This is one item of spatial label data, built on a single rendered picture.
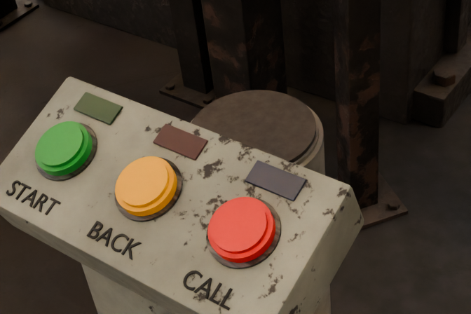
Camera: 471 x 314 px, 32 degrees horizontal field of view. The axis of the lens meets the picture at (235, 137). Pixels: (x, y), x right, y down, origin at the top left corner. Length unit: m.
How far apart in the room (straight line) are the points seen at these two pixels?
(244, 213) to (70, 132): 0.15
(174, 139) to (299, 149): 0.15
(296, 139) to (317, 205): 0.19
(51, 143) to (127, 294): 0.11
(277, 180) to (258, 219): 0.03
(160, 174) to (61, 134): 0.09
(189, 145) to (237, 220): 0.07
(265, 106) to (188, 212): 0.22
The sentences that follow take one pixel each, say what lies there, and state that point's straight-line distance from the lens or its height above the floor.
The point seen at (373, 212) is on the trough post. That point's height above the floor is 0.01.
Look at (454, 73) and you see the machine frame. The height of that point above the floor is 0.09.
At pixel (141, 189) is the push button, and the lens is 0.51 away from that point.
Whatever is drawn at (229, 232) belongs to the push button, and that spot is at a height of 0.61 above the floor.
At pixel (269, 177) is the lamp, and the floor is 0.61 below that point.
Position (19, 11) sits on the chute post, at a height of 0.01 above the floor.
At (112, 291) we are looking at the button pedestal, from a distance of 0.57.
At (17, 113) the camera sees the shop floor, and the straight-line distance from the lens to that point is 1.68.
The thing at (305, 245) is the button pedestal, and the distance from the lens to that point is 0.47.
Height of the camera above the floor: 0.95
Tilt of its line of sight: 39 degrees down
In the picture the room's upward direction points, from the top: 8 degrees counter-clockwise
